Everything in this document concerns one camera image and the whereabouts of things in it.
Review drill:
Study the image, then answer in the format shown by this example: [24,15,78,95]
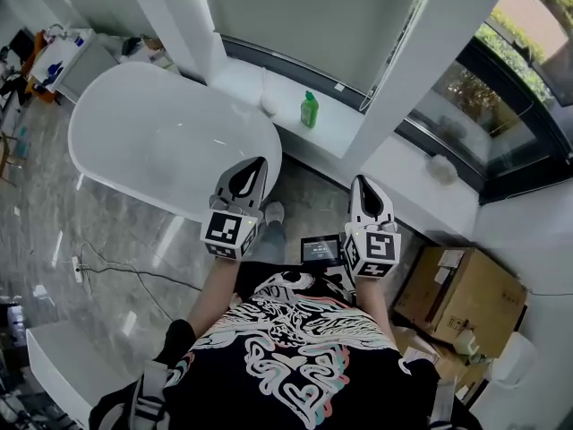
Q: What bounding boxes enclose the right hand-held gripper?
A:
[343,174,403,281]

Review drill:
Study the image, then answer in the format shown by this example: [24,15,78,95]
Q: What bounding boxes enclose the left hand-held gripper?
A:
[200,157,269,262]

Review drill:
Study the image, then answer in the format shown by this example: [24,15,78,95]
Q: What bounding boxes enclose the green detergent bottle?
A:
[300,90,320,129]

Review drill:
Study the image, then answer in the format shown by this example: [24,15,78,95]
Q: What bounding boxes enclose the person's left forearm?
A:
[185,255,242,340]

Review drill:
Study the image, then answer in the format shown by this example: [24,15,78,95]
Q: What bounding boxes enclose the person's right forearm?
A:
[355,276,398,347]

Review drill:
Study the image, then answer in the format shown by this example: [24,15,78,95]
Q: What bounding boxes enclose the grey shoe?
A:
[264,201,287,228]

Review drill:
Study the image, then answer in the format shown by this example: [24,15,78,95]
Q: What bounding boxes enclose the blue jeans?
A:
[252,219,288,266]

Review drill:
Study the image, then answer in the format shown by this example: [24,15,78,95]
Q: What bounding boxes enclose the small black screen device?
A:
[300,235,346,268]

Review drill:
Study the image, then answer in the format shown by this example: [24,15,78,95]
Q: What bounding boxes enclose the grey fluffy cloth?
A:
[426,154,459,185]

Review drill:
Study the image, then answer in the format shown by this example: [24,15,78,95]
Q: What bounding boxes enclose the white cloth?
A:
[260,67,281,117]

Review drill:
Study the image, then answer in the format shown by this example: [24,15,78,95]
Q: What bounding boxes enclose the white bathtub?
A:
[67,61,284,225]

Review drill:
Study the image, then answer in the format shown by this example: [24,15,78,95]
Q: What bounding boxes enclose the large cardboard box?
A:
[392,245,529,358]

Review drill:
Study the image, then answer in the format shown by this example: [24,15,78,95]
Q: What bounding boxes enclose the grey roller blind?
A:
[199,0,427,97]

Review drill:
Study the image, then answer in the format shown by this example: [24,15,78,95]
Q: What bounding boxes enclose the black printed T-shirt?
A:
[89,261,483,430]

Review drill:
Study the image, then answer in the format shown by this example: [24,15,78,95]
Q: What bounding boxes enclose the white vanity cabinet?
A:
[30,27,120,105]

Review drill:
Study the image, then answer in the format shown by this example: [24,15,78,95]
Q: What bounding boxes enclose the white plastic container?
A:
[489,331,539,391]

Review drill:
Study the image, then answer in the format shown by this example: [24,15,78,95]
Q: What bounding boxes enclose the green garden plants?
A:
[474,0,573,107]

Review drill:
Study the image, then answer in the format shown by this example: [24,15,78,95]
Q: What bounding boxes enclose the wooden stool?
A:
[0,130,29,188]

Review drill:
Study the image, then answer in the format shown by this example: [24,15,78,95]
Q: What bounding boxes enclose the white low cabinet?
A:
[25,324,136,430]

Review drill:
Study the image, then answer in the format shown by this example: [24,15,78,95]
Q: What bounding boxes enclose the black window frame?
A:
[392,33,573,206]
[220,33,373,112]

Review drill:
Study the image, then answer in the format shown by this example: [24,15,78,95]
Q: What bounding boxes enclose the black floor cable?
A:
[77,240,203,323]

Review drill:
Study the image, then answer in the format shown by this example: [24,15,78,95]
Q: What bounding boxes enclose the white bead chain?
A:
[357,0,439,112]

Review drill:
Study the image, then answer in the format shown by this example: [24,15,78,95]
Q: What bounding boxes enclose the grey shoulder strap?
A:
[428,376,458,430]
[131,358,169,430]

